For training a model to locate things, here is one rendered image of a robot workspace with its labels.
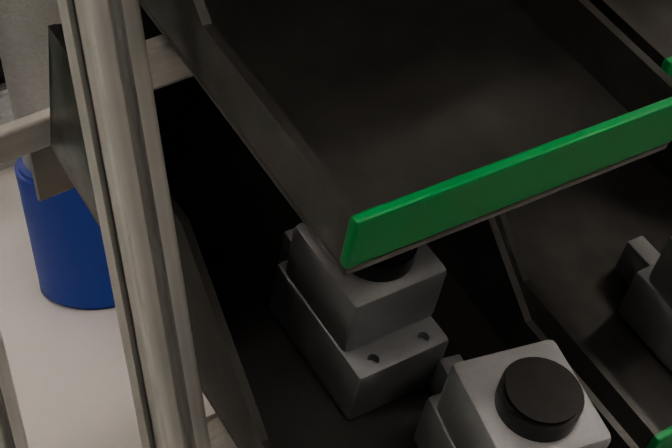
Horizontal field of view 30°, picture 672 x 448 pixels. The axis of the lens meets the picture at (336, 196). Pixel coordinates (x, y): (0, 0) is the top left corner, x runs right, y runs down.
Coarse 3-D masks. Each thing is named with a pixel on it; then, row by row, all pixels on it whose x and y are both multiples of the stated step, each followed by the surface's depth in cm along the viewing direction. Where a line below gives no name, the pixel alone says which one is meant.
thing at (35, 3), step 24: (0, 0) 121; (24, 0) 119; (48, 0) 119; (0, 24) 123; (24, 24) 121; (48, 24) 120; (0, 48) 125; (24, 48) 122; (48, 48) 121; (24, 72) 123; (48, 72) 122; (24, 96) 125; (48, 96) 124
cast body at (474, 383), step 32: (512, 352) 46; (544, 352) 46; (448, 384) 45; (480, 384) 44; (512, 384) 43; (544, 384) 44; (576, 384) 44; (448, 416) 46; (480, 416) 44; (512, 416) 43; (544, 416) 43; (576, 416) 43
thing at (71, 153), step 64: (64, 64) 52; (64, 128) 55; (192, 128) 60; (192, 192) 57; (256, 192) 57; (192, 256) 46; (256, 256) 55; (448, 256) 55; (192, 320) 48; (256, 320) 52; (448, 320) 54; (512, 320) 53; (256, 384) 50; (320, 384) 51
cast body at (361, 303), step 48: (288, 240) 53; (288, 288) 50; (336, 288) 47; (384, 288) 47; (432, 288) 48; (336, 336) 48; (384, 336) 49; (432, 336) 49; (336, 384) 49; (384, 384) 49
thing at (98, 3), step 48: (96, 0) 39; (96, 48) 40; (144, 48) 41; (96, 96) 41; (144, 96) 42; (96, 144) 42; (144, 144) 42; (96, 192) 43; (144, 192) 43; (144, 240) 43; (144, 288) 44; (0, 336) 61; (144, 336) 45; (192, 336) 46; (0, 384) 61; (144, 384) 47; (192, 384) 47; (0, 432) 62; (144, 432) 48; (192, 432) 47
